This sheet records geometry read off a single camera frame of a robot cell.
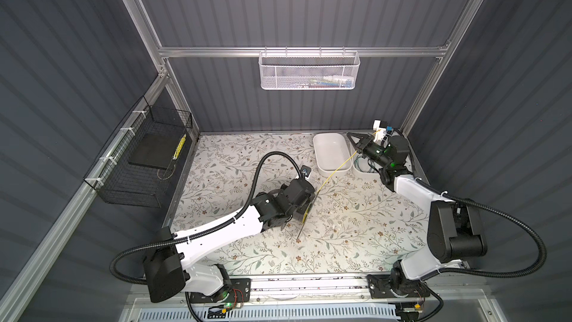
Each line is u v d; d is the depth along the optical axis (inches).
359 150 30.3
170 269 15.2
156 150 29.2
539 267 15.7
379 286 29.0
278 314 30.4
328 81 36.0
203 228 17.7
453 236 18.0
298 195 21.6
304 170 25.7
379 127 30.9
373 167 29.6
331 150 44.4
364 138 30.2
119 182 26.6
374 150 29.5
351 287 29.7
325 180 40.0
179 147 30.8
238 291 28.5
